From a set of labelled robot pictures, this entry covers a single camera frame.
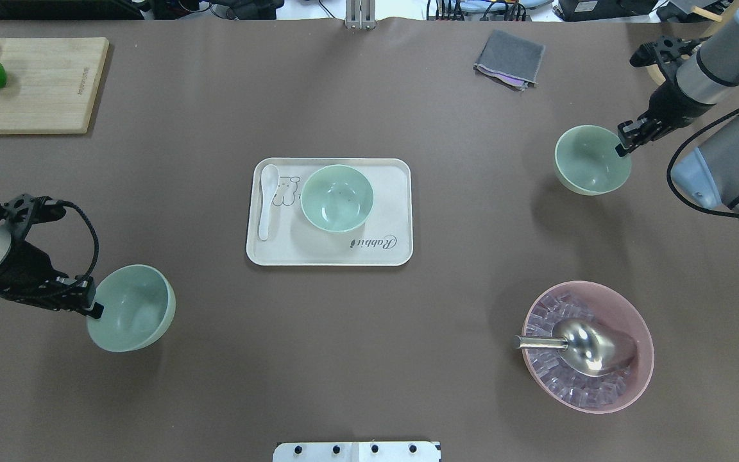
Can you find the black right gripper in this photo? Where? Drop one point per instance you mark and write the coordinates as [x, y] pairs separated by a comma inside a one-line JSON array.
[[666, 102]]

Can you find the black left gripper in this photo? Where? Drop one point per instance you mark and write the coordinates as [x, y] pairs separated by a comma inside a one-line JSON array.
[[21, 265]]

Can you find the green bowl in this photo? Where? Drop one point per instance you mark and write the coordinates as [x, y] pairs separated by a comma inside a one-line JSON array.
[[139, 304], [586, 161], [337, 199]]

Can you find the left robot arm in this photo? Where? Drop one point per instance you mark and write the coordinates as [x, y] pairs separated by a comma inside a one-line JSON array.
[[26, 273]]

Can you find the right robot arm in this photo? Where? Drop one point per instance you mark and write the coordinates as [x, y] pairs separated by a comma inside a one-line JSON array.
[[698, 74]]

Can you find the grey folded cloth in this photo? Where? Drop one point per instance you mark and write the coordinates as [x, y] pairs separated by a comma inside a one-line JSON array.
[[510, 59]]

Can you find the metal ice scoop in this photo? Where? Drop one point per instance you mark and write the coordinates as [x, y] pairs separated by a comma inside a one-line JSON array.
[[586, 346]]

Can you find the white ceramic spoon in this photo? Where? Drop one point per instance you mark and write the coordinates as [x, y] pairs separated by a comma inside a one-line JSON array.
[[268, 183]]

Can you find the ice cubes in bowl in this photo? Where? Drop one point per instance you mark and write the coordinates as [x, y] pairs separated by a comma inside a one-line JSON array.
[[558, 377]]

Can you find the wooden cutting board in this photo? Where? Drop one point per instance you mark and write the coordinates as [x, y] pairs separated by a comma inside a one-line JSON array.
[[52, 84]]

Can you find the cream rabbit tray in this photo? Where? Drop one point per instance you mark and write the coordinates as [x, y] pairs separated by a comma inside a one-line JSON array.
[[386, 239]]

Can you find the green bowl on tray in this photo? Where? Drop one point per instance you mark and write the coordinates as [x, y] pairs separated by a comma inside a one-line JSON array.
[[337, 199]]

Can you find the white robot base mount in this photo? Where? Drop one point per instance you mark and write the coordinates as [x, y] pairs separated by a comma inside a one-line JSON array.
[[358, 451]]

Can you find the metal camera stand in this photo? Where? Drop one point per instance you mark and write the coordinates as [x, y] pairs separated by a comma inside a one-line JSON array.
[[360, 14]]

